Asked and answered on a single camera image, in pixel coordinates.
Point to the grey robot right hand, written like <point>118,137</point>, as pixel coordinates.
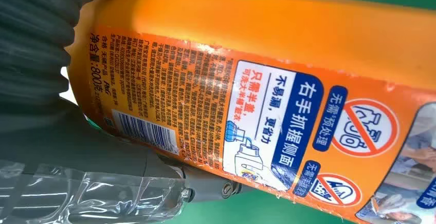
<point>85,168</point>

